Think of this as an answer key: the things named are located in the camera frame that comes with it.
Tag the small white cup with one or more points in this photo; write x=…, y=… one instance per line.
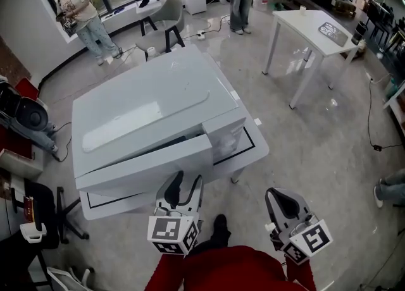
x=302, y=9

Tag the person's left forearm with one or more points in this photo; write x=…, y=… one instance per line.
x=164, y=272

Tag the white table with black lines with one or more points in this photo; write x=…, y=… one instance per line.
x=250, y=153

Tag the black tumbler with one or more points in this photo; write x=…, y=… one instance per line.
x=359, y=32

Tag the person's red top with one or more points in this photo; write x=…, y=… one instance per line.
x=234, y=270

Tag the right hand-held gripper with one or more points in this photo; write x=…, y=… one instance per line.
x=311, y=239

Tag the beige box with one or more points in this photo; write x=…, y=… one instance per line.
x=22, y=163

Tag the white mug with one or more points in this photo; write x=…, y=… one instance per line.
x=31, y=231

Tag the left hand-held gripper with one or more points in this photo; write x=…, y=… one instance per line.
x=167, y=232

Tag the grey patterned tray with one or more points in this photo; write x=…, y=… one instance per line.
x=332, y=33

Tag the person's black shoe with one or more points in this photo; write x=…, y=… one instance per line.
x=220, y=223

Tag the red book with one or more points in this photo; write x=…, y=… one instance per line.
x=29, y=208

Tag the grey chair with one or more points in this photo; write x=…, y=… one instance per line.
x=169, y=21

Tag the white power strip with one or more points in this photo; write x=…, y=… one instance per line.
x=201, y=34

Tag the plain white table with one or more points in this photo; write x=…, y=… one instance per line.
x=311, y=25

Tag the person's right forearm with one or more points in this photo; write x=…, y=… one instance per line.
x=300, y=275

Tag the black office chair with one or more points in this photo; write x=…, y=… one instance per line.
x=47, y=214

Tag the white plastic chair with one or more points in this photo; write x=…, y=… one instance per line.
x=66, y=278

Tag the white microwave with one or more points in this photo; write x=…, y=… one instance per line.
x=145, y=100

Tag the white shelf unit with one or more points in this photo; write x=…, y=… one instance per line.
x=395, y=100

